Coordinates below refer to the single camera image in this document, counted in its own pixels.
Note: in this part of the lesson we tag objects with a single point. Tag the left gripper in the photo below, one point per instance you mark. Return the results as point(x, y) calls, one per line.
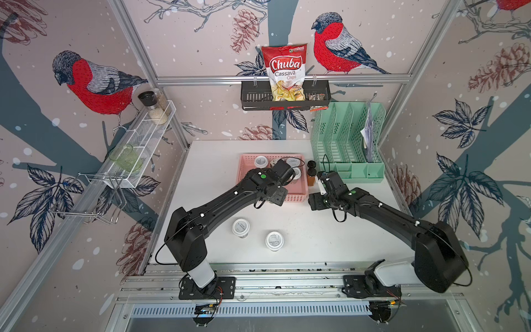
point(282, 196)

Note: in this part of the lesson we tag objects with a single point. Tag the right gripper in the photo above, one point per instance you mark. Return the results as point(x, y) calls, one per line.
point(314, 202)

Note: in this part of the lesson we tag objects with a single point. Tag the white-lid yogurt cup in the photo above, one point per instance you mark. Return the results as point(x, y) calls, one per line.
point(241, 228)
point(261, 162)
point(274, 241)
point(297, 173)

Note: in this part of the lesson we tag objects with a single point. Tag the green foil-lid yogurt cup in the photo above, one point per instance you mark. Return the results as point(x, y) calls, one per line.
point(294, 162)

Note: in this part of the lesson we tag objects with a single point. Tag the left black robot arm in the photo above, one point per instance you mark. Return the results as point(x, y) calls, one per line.
point(188, 230)

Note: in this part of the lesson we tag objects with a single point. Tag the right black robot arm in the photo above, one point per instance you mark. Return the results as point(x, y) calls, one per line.
point(438, 259)

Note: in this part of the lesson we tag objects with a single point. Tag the pink perforated plastic basket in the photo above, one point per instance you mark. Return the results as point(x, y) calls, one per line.
point(297, 190)

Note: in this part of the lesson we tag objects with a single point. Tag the rear spice jar black lid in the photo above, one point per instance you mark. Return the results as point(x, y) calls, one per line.
point(311, 164)

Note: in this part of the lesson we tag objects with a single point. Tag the green plastic file organizer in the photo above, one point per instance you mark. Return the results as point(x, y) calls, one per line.
point(337, 143)

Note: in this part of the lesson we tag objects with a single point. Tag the white papers in organizer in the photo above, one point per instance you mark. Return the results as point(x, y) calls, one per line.
point(367, 134)

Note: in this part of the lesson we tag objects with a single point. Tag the red Chuba cassava chips bag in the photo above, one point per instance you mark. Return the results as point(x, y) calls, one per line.
point(286, 70)

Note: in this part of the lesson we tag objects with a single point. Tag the clear spice jar on shelf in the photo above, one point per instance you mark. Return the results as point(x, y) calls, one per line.
point(163, 102)

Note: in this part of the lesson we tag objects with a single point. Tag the black-lid spice jar on shelf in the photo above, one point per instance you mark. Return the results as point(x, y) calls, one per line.
point(149, 100)

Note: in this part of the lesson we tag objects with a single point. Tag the green glass cup on shelf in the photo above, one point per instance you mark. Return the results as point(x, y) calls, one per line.
point(126, 157)

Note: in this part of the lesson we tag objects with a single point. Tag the black hanging wire basket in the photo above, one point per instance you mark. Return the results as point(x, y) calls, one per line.
point(258, 97)

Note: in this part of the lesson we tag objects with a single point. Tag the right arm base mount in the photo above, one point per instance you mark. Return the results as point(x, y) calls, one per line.
point(366, 286)

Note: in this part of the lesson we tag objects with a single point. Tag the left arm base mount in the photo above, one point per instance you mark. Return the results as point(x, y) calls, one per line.
point(220, 288)

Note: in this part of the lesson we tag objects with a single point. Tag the white wire wall shelf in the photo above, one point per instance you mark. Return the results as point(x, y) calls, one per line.
point(144, 135)

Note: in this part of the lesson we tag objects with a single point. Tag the metal wire hook rack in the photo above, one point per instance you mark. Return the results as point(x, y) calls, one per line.
point(86, 208)

